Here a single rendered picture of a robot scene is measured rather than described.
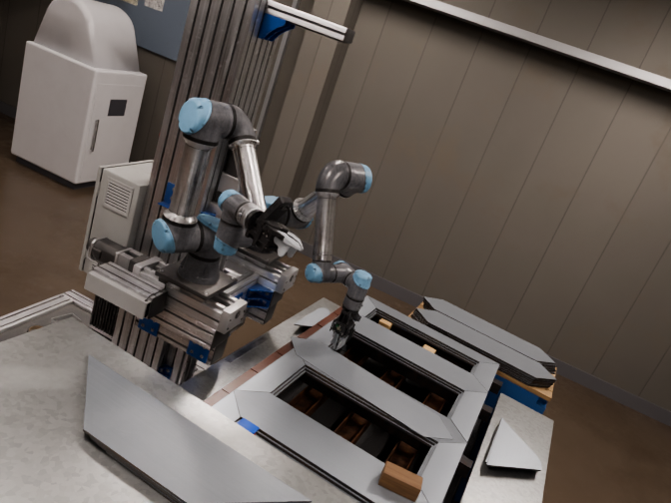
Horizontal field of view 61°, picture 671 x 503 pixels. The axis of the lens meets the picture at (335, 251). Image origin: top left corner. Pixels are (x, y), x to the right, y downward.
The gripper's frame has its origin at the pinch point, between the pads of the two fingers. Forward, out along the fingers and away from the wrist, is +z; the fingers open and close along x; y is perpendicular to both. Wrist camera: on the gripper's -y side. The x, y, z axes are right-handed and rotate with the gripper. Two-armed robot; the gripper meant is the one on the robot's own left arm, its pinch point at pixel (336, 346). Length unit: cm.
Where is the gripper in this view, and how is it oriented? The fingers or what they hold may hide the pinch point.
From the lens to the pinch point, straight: 239.6
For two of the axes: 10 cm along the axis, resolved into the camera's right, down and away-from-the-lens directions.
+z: -3.3, 8.8, 3.4
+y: -4.1, 1.9, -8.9
